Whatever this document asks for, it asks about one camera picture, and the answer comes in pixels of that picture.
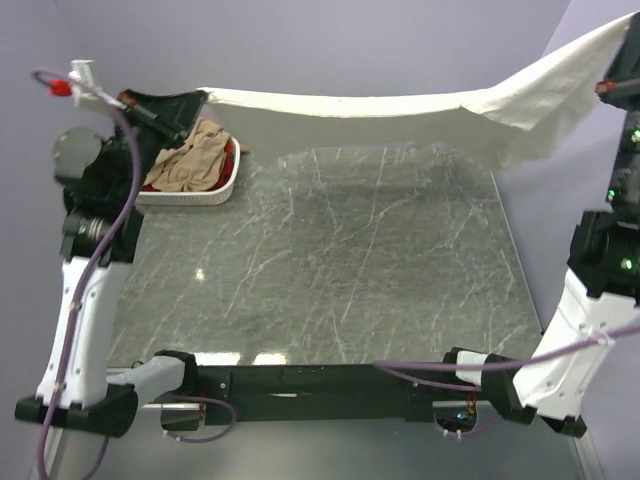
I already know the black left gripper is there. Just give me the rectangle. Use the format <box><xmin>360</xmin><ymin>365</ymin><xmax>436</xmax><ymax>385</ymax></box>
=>
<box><xmin>110</xmin><ymin>86</ymin><xmax>207</xmax><ymax>205</ymax></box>

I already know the cream white t-shirt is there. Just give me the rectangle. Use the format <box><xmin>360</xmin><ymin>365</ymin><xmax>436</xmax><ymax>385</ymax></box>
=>
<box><xmin>203</xmin><ymin>14</ymin><xmax>633</xmax><ymax>168</ymax></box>

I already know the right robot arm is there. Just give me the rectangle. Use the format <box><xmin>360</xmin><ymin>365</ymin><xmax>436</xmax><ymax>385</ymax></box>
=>
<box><xmin>438</xmin><ymin>15</ymin><xmax>639</xmax><ymax>438</ymax></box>

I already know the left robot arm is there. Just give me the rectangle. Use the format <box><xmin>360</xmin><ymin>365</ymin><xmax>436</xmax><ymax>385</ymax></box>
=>
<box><xmin>15</xmin><ymin>60</ymin><xmax>207</xmax><ymax>438</ymax></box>

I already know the beige t-shirt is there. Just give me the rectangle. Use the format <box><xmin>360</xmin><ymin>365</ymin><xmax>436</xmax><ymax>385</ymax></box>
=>
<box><xmin>143</xmin><ymin>120</ymin><xmax>234</xmax><ymax>193</ymax></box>

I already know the red t-shirt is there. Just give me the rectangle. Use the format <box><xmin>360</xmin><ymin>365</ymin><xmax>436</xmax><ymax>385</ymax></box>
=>
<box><xmin>142</xmin><ymin>141</ymin><xmax>235</xmax><ymax>193</ymax></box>

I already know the white plastic laundry basket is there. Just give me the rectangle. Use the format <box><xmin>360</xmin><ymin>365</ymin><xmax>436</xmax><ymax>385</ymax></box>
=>
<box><xmin>136</xmin><ymin>137</ymin><xmax>241</xmax><ymax>206</ymax></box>

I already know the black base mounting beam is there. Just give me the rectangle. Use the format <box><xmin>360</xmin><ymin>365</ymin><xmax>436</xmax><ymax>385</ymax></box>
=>
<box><xmin>149</xmin><ymin>363</ymin><xmax>499</xmax><ymax>432</ymax></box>

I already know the aluminium frame rail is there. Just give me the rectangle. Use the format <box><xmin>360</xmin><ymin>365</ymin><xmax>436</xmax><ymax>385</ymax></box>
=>
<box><xmin>99</xmin><ymin>367</ymin><xmax>501</xmax><ymax>414</ymax></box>

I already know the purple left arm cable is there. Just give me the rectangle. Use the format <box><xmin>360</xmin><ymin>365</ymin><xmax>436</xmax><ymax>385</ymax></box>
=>
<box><xmin>30</xmin><ymin>67</ymin><xmax>239</xmax><ymax>479</ymax></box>

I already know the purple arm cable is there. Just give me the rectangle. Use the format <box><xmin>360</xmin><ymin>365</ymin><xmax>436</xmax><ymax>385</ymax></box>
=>
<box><xmin>372</xmin><ymin>319</ymin><xmax>640</xmax><ymax>441</ymax></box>
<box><xmin>30</xmin><ymin>67</ymin><xmax>239</xmax><ymax>479</ymax></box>

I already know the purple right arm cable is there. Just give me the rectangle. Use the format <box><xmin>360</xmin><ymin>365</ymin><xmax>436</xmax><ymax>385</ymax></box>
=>
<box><xmin>372</xmin><ymin>319</ymin><xmax>640</xmax><ymax>441</ymax></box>

